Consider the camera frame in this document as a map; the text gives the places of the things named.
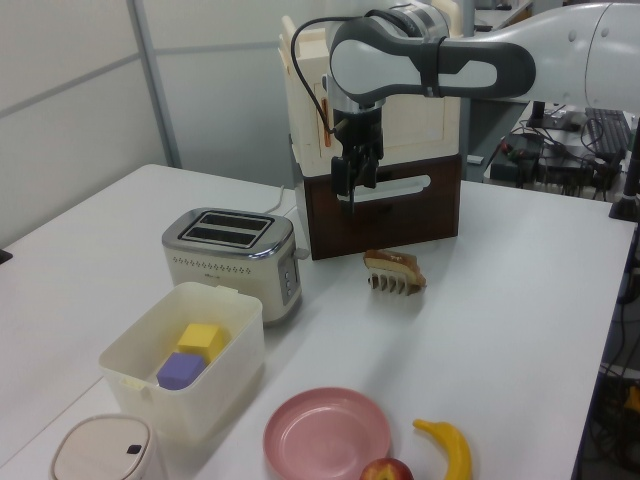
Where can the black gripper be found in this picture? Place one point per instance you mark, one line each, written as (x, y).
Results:
(357, 132)

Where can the brown bread slice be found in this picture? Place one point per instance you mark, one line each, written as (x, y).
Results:
(395, 260)

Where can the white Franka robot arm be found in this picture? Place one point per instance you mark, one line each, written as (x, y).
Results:
(375, 65)

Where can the cream and chrome toaster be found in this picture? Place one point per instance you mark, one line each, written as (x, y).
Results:
(225, 270)

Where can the dark brown drawer box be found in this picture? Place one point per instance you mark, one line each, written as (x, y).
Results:
(390, 220)

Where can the silver metal toast rack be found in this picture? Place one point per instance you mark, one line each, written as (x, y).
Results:
(390, 284)

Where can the small grey block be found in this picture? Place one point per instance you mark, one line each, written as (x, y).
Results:
(475, 160)

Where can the grey electronics box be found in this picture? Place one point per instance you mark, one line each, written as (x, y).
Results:
(505, 170)

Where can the black monitor stand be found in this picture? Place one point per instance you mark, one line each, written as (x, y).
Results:
(537, 112)

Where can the wooden office desk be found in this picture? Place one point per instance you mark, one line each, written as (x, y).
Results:
(492, 17)

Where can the black electronics unit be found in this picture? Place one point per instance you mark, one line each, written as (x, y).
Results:
(565, 172)

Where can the yellow foam cube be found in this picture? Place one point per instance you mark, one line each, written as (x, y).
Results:
(197, 336)

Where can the white plastic storage bin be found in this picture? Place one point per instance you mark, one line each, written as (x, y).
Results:
(220, 380)

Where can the black computer keyboard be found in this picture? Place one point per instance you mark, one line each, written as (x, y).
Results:
(607, 130)

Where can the pink plastic plate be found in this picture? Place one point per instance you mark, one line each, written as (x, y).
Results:
(325, 435)

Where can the purple foam cube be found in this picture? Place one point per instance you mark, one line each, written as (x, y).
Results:
(177, 370)

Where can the yellow toy banana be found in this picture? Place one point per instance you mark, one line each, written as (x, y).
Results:
(457, 450)

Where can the red toy apple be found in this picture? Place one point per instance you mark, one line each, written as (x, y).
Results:
(385, 471)

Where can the cream lidded trash can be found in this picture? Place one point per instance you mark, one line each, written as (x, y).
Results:
(100, 450)

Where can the black camera stand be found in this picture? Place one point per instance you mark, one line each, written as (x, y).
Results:
(627, 207)
(5, 256)

